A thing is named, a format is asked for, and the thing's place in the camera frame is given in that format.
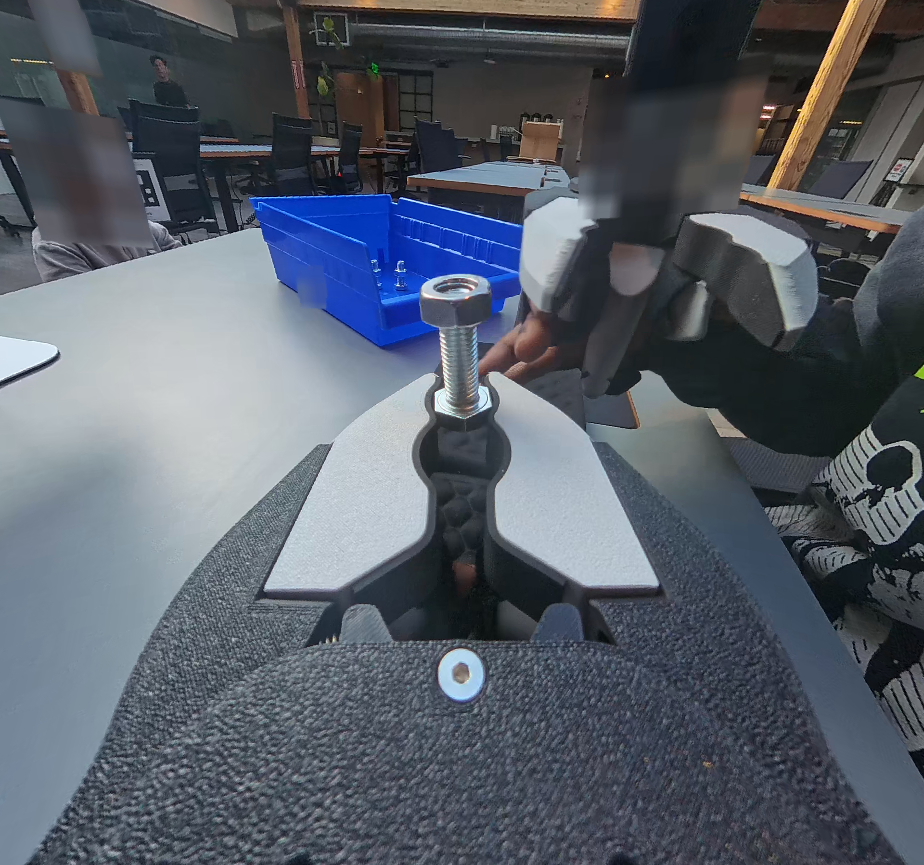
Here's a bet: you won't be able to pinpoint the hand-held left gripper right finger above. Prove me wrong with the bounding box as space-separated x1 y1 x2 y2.
485 372 665 617

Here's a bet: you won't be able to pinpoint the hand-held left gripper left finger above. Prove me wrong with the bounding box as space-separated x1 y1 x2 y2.
261 373 443 602

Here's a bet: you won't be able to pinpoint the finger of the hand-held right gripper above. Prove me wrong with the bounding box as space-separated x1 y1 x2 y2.
666 212 820 353
520 197 603 319

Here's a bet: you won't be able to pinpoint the blue plastic bin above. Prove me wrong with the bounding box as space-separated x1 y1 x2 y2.
249 194 524 348

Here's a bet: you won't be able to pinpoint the person's right forearm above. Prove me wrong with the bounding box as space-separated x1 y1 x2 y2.
816 208 924 458

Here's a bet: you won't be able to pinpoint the person's right hand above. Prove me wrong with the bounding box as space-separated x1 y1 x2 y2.
478 295 833 449

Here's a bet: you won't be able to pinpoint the grey desk with wooden edge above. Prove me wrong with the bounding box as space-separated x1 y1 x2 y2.
408 161 571 198
740 185 914 234
0 130 412 231

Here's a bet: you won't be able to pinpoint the wooden cabinet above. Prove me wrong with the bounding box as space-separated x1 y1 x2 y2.
520 121 563 162

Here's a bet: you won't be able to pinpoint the black office chair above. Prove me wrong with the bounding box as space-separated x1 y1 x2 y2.
415 117 466 174
338 121 364 193
130 100 218 234
270 113 319 196

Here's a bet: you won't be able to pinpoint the wooden pillar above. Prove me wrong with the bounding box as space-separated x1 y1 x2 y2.
767 0 918 191
7 0 98 115
282 6 310 118

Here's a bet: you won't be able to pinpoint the black mesh chair seat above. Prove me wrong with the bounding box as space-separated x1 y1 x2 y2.
722 435 831 498

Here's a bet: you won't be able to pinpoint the green hanging plant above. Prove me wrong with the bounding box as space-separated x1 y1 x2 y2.
312 16 344 97

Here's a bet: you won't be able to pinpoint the black white patterned pants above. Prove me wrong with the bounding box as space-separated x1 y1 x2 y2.
765 367 924 772

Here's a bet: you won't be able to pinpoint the white document stand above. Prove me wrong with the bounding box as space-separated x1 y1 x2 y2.
0 336 60 386

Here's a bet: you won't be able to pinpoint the white black marker sign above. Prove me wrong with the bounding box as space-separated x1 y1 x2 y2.
132 152 174 223

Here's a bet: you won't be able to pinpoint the dark desk cable flap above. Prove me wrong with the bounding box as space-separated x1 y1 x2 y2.
585 388 642 431

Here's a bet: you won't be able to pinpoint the grey ceiling duct pipe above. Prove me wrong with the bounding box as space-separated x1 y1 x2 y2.
350 24 629 52

